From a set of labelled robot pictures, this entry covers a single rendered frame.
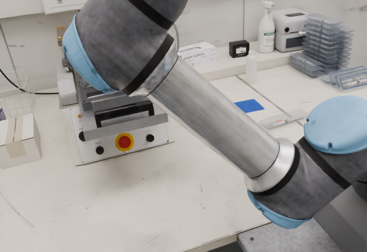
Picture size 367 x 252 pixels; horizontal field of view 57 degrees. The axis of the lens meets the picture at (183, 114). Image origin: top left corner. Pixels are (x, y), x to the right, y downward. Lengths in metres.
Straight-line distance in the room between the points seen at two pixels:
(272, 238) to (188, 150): 0.42
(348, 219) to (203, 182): 0.40
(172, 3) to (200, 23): 1.38
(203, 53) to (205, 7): 0.29
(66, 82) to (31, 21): 0.64
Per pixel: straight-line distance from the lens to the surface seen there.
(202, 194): 0.96
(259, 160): 0.58
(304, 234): 0.88
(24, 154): 1.23
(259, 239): 0.86
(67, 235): 0.94
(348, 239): 0.83
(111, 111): 0.86
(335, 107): 0.64
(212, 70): 1.61
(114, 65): 0.49
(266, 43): 1.80
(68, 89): 1.13
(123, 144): 1.13
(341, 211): 0.82
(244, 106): 1.38
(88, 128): 0.89
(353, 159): 0.62
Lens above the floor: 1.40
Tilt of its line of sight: 29 degrees down
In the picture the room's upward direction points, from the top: 5 degrees counter-clockwise
